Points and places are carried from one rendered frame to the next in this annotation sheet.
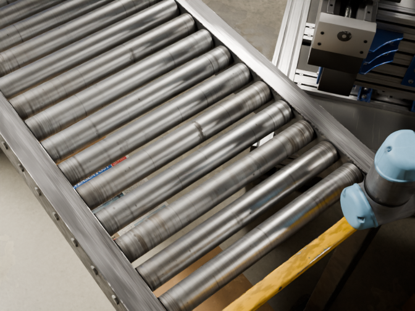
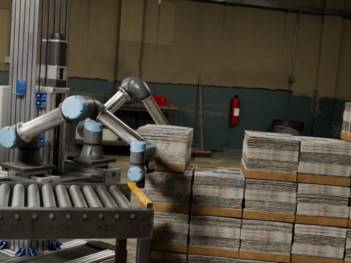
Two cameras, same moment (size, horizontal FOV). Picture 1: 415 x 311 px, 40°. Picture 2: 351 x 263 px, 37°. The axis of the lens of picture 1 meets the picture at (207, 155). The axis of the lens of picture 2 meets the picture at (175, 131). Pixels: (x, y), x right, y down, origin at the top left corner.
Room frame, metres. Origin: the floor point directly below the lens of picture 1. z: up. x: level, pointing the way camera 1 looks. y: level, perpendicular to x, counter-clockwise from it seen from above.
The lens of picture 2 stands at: (-0.77, 1.94, 1.34)
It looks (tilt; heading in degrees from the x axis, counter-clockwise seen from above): 5 degrees down; 296
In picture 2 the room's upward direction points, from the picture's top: 4 degrees clockwise
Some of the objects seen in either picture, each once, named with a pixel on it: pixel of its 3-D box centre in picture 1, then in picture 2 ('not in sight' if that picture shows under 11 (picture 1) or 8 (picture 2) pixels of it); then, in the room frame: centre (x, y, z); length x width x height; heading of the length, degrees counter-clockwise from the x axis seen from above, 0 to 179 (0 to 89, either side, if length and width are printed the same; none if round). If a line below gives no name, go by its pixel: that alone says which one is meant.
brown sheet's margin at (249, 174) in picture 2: not in sight; (267, 170); (0.05, -1.07, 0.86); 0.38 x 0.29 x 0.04; 112
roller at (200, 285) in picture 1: (267, 236); (121, 200); (0.46, -0.12, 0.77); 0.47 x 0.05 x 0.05; 131
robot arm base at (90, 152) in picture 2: not in sight; (92, 150); (1.13, -0.83, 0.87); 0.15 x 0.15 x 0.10
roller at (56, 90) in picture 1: (108, 64); (2, 199); (0.85, 0.23, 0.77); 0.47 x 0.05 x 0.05; 131
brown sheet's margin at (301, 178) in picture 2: not in sight; (317, 174); (-0.22, -1.18, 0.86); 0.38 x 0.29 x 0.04; 111
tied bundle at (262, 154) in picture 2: not in sight; (268, 155); (0.05, -1.07, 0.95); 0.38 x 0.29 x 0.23; 112
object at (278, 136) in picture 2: not in sight; (270, 135); (0.05, -1.08, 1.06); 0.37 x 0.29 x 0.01; 112
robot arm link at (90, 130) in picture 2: not in sight; (93, 131); (1.13, -0.83, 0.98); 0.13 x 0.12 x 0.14; 141
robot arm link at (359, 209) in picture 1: (378, 200); (136, 172); (0.49, -0.29, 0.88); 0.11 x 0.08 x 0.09; 111
